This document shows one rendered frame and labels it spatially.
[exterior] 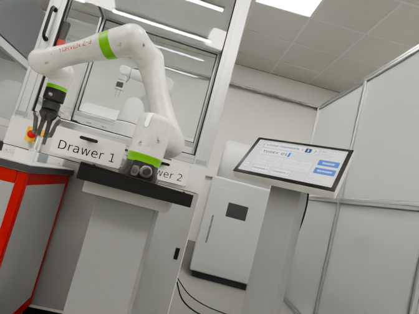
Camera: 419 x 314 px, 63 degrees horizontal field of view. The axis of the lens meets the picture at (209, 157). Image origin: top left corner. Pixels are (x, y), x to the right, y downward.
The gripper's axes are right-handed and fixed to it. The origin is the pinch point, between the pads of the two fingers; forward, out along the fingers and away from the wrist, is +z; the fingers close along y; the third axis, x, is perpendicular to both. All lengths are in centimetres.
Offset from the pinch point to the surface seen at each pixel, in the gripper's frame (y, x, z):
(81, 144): 22.6, -17.4, -4.1
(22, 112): -17.8, 15.1, -13.2
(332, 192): 131, -23, -12
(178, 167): 65, 16, -7
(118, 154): 38.3, -17.0, -4.2
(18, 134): -16.6, 15.3, -2.1
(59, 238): 17.0, 16.1, 42.6
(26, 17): -56, 66, -78
